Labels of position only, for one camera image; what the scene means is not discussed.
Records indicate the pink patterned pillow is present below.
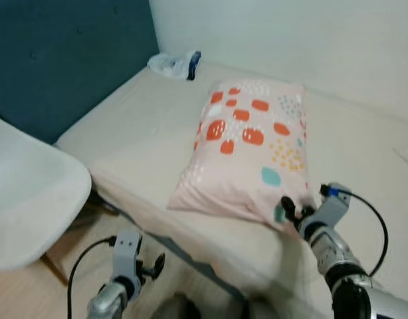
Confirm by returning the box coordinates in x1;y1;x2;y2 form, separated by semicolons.
167;80;318;231

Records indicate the white plastic chair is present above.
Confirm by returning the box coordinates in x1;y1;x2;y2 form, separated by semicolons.
0;113;92;271

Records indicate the beige bed mattress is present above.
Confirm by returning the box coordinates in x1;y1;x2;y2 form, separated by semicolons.
54;60;408;319

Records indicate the crumpled white and blue bag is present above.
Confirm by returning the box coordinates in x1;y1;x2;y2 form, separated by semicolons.
148;51;202;81

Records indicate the teal padded headboard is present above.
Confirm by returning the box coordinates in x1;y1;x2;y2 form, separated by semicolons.
0;0;159;146

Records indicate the dark bed frame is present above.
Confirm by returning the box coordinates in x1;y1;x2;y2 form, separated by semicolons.
90;189;250;310

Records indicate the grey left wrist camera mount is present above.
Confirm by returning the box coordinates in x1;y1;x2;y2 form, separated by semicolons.
112;230;144;282

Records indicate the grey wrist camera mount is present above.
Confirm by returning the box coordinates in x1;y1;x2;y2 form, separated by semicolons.
306;183;352;231
112;230;144;282

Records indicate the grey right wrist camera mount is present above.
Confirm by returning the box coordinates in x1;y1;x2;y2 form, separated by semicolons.
306;183;352;231

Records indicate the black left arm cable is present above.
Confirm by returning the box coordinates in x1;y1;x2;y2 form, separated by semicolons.
66;235;118;319

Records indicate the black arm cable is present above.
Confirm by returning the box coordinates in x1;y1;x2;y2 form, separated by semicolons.
322;185;390;277
66;235;118;319

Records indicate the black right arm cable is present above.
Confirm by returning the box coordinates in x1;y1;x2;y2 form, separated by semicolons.
322;185;390;277

